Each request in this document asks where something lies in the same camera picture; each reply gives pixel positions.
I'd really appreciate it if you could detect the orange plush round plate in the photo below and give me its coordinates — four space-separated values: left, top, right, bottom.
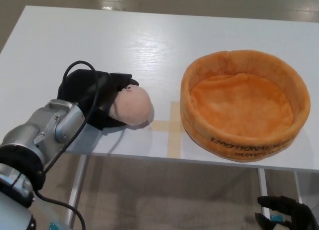
181 49 311 163

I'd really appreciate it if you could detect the pink round plush toy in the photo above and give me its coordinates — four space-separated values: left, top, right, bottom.
113 87 155 130

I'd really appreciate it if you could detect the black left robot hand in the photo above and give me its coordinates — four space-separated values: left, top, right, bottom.
57 69 139 131

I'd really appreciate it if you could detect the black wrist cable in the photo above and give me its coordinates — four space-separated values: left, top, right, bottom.
34 61 101 230

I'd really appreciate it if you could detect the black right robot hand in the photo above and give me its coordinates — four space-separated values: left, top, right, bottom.
254 195 315 230

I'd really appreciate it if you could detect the short beige tape strip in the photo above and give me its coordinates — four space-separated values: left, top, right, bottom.
152 120 186 131

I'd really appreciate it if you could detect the white table leg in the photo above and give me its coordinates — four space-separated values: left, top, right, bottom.
258 168 272 216
67 155 88 227
294 170 304 203

